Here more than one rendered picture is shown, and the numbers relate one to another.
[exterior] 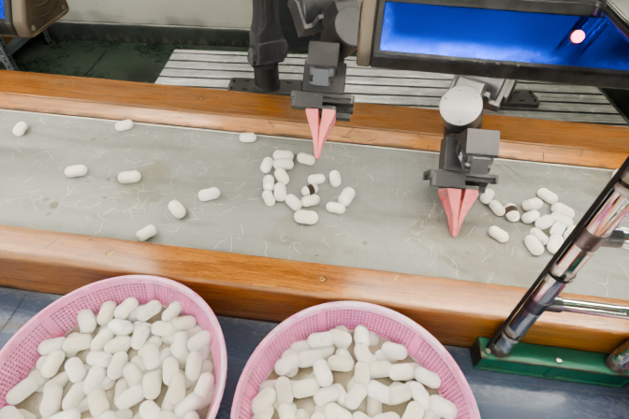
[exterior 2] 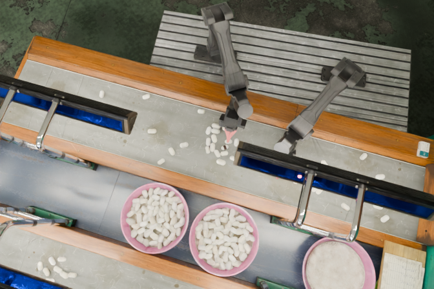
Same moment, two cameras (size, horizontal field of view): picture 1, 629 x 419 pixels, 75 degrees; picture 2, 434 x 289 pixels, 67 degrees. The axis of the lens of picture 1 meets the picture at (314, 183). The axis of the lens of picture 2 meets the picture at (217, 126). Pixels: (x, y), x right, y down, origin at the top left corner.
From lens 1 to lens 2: 0.87 m
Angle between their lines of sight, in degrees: 31
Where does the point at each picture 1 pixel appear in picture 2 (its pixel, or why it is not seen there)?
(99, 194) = (141, 137)
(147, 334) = (164, 201)
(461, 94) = (282, 146)
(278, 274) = (207, 188)
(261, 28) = (212, 46)
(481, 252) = (285, 186)
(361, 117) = (256, 106)
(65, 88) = (116, 68)
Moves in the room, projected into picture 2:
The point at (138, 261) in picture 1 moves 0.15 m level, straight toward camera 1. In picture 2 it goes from (160, 176) to (175, 211)
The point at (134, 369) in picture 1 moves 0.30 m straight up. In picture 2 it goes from (161, 213) to (144, 213)
